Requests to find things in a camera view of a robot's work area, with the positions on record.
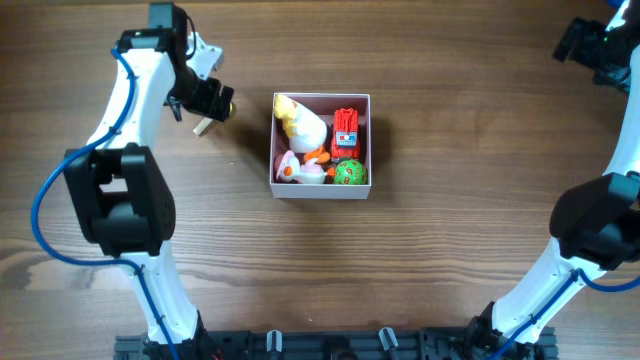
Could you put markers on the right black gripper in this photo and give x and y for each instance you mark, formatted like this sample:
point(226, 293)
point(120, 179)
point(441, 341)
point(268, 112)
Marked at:
point(570, 41)

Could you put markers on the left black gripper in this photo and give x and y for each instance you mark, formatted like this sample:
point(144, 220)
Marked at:
point(213, 99)

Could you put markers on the wooden rattle drum toy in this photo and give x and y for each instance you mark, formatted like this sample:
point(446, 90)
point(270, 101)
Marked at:
point(206, 123)

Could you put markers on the pink plush chick toy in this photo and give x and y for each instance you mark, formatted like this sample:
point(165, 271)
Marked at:
point(288, 168)

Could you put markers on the white plush duck toy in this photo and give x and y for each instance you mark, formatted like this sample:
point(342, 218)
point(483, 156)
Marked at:
point(306, 131)

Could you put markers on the red toy fire truck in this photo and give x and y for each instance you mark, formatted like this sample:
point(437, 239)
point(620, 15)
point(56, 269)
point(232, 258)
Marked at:
point(345, 143)

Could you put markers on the green patterned ball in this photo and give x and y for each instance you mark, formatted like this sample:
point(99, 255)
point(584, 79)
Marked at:
point(350, 172)

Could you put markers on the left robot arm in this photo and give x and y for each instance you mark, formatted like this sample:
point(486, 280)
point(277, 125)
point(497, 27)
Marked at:
point(121, 199)

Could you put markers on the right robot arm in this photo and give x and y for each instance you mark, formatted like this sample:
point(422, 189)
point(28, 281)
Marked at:
point(594, 227)

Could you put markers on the pink open cardboard box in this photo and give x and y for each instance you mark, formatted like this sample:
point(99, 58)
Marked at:
point(324, 105)

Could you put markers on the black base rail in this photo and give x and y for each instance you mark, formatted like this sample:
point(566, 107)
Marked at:
point(426, 343)

